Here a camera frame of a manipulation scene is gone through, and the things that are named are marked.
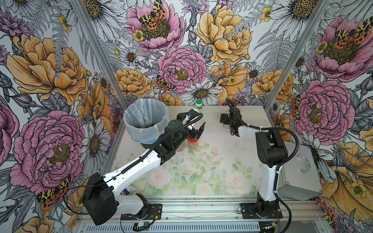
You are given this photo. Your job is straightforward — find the red-lid peanut jar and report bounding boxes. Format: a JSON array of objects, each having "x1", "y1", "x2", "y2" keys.
[{"x1": 187, "y1": 136, "x2": 199, "y2": 150}]

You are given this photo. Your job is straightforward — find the black trash bin with liner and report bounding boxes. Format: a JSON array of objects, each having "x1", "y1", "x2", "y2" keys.
[{"x1": 123, "y1": 99, "x2": 171, "y2": 149}]

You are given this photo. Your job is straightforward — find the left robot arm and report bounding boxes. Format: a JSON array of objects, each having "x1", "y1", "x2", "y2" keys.
[{"x1": 82, "y1": 110, "x2": 204, "y2": 226}]

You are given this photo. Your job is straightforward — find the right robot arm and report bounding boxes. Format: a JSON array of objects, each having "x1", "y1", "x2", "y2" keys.
[{"x1": 220, "y1": 107, "x2": 288, "y2": 218}]

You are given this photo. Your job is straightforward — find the small green-cap white bottle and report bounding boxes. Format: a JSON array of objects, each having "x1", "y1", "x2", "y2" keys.
[{"x1": 196, "y1": 100, "x2": 203, "y2": 112}]

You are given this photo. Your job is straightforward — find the blue white small packet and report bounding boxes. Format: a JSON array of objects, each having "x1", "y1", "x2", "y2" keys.
[{"x1": 121, "y1": 189, "x2": 130, "y2": 196}]

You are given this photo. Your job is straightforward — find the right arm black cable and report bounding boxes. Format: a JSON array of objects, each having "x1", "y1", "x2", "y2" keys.
[{"x1": 225, "y1": 97, "x2": 300, "y2": 233}]

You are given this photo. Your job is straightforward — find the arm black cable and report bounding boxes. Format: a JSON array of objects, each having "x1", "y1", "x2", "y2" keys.
[
  {"x1": 63, "y1": 112, "x2": 204, "y2": 216},
  {"x1": 225, "y1": 97, "x2": 300, "y2": 233}
]

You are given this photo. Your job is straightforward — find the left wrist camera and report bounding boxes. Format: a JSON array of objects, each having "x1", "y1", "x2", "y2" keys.
[{"x1": 182, "y1": 108, "x2": 201, "y2": 125}]

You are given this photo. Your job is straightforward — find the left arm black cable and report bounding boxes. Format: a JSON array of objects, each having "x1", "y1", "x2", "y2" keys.
[{"x1": 63, "y1": 112, "x2": 204, "y2": 216}]

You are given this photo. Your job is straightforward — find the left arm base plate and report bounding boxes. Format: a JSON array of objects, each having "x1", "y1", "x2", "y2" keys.
[{"x1": 121, "y1": 203, "x2": 163, "y2": 220}]

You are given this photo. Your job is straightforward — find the aluminium front rail frame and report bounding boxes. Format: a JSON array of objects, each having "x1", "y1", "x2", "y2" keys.
[{"x1": 75, "y1": 196, "x2": 327, "y2": 233}]

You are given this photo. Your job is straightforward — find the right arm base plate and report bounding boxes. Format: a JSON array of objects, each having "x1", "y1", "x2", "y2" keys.
[{"x1": 238, "y1": 203, "x2": 283, "y2": 219}]

